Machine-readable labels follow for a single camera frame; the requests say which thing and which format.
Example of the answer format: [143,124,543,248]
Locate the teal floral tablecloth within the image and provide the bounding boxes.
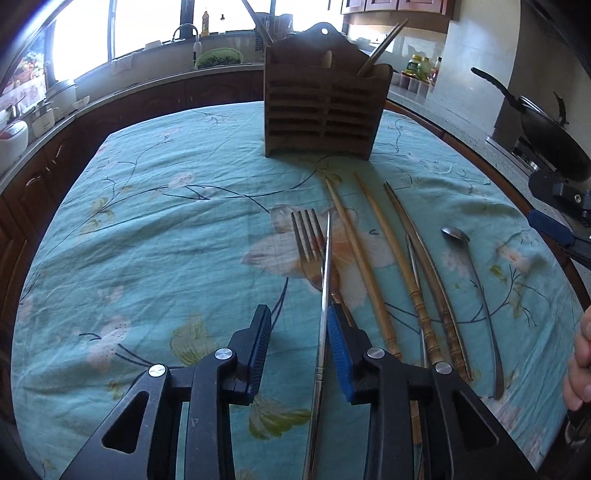
[11,103,582,479]

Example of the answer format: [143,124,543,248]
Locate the green colander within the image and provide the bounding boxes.
[195,47,243,69]

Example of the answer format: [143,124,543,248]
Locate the wooden chopstick in holder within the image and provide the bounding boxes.
[242,0,273,46]

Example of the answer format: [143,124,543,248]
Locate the metal chopstick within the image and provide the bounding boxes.
[356,18,409,77]
[303,240,331,479]

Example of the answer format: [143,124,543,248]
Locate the wooden chopstick carved end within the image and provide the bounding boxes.
[384,182,472,382]
[355,174,444,365]

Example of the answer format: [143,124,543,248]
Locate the knife and utensil rack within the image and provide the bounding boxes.
[256,12,294,41]

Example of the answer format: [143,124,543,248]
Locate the wooden chopstick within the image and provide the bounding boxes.
[406,234,430,368]
[242,0,273,46]
[323,177,424,446]

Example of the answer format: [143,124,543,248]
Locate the metal chopstick in holder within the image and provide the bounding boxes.
[356,18,409,77]

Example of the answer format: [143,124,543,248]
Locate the black wok with lid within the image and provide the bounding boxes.
[471,67,590,182]

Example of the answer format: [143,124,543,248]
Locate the wooden utensil holder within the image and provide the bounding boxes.
[263,22,393,160]

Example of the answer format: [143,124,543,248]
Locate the metal spoon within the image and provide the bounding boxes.
[442,227,505,400]

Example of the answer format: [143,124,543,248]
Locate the white rice cooker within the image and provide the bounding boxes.
[0,120,28,175]

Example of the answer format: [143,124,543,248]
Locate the sink faucet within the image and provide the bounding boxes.
[171,23,199,43]

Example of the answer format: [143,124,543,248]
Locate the white electric pot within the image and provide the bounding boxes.
[46,80,77,121]

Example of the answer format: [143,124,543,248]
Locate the right hand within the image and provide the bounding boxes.
[563,307,591,411]

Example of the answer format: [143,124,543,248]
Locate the condiment bottles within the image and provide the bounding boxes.
[404,54,442,86]

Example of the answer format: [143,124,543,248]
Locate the wooden upper cabinets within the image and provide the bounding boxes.
[341,0,456,16]

